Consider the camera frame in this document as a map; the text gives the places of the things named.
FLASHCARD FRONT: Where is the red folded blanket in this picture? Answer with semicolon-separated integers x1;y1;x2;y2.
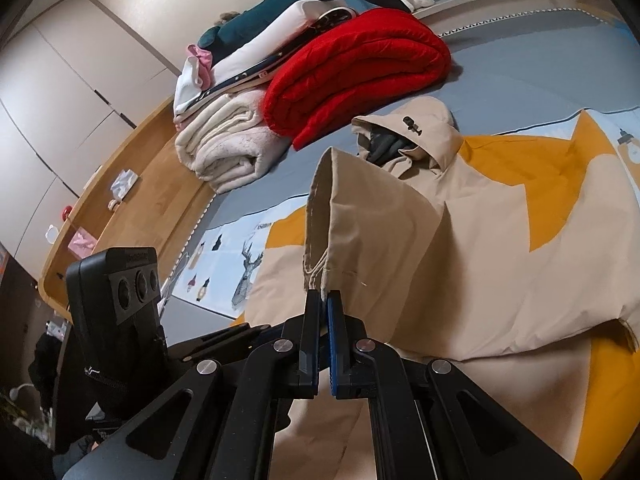
262;8;453;152

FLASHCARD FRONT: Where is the cream folded blanket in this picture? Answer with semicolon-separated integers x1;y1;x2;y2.
175;90;293;194

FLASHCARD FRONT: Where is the beige hooded jacket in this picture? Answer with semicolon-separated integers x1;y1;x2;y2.
235;96;640;480

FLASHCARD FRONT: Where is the printed bed sheet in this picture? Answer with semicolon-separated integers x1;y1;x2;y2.
162;0;640;480

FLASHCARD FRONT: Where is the white folded quilt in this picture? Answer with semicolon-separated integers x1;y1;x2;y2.
173;0;359;122

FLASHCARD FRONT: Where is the wooden bedside ledge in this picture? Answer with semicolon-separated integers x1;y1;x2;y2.
37;95;217;312

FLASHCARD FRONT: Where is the white wardrobe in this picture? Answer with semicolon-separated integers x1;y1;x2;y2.
0;0;177;273

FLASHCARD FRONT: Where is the pink packet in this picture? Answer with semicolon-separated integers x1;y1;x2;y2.
67;232;99;256

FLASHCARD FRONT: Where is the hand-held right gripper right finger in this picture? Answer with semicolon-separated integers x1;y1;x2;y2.
326;290;583;480

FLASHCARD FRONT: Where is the teal shark plush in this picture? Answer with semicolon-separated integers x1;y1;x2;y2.
197;0;423;54

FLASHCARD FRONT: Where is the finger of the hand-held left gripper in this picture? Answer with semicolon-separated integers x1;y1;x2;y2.
168;323;284;369

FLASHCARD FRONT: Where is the pink cloth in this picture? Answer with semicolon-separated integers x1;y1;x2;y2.
186;44;214;89

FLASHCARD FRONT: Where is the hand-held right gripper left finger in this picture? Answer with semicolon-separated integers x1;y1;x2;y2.
62;290;326;480

